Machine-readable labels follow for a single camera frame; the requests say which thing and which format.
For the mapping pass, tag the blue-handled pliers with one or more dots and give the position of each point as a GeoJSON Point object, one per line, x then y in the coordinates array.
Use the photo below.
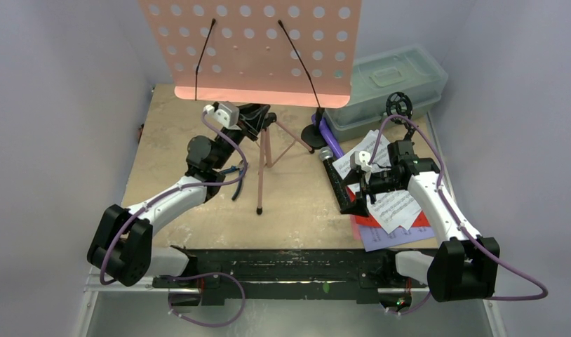
{"type": "Point", "coordinates": [235, 169]}

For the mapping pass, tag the red sheet music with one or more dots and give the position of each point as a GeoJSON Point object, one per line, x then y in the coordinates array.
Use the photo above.
{"type": "Point", "coordinates": [392, 210]}

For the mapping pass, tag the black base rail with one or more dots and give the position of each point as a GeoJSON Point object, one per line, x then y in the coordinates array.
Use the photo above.
{"type": "Point", "coordinates": [216, 275]}

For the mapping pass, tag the pink music stand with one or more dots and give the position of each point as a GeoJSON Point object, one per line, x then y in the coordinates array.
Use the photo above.
{"type": "Point", "coordinates": [296, 53]}

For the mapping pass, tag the silver condenser microphone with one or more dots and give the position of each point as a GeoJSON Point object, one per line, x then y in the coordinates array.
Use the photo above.
{"type": "Point", "coordinates": [341, 194]}

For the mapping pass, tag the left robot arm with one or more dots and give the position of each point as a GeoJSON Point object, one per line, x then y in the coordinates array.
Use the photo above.
{"type": "Point", "coordinates": [122, 247]}

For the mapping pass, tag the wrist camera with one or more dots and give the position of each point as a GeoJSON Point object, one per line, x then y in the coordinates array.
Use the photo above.
{"type": "Point", "coordinates": [226, 113]}
{"type": "Point", "coordinates": [360, 163]}

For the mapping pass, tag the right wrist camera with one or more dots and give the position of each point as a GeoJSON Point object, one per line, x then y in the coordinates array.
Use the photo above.
{"type": "Point", "coordinates": [360, 163]}

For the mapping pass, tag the blue sheet music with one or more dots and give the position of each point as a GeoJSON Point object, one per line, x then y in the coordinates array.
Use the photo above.
{"type": "Point", "coordinates": [375, 238]}

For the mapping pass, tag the black round-base mic stand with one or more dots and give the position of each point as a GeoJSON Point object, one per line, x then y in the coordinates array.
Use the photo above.
{"type": "Point", "coordinates": [311, 134]}

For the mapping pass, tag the black tripod mic stand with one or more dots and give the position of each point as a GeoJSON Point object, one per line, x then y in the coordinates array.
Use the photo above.
{"type": "Point", "coordinates": [398, 103]}

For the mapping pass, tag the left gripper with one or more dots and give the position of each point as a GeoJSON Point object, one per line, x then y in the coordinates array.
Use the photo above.
{"type": "Point", "coordinates": [254, 112]}

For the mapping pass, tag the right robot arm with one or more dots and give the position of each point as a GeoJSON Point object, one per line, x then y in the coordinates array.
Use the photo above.
{"type": "Point", "coordinates": [443, 218]}

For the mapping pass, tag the translucent plastic storage box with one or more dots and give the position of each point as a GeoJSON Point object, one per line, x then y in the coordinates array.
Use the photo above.
{"type": "Point", "coordinates": [411, 70]}

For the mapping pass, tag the white sheet music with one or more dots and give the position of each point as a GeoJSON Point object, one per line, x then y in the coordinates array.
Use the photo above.
{"type": "Point", "coordinates": [368, 144]}
{"type": "Point", "coordinates": [342, 165]}

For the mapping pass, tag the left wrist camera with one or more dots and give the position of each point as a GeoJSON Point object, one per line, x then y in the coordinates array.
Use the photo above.
{"type": "Point", "coordinates": [226, 113]}

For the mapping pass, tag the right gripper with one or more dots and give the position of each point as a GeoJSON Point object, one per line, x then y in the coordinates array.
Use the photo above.
{"type": "Point", "coordinates": [366, 187]}

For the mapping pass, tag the purple microphone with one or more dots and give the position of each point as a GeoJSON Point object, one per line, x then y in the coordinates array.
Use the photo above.
{"type": "Point", "coordinates": [330, 139]}

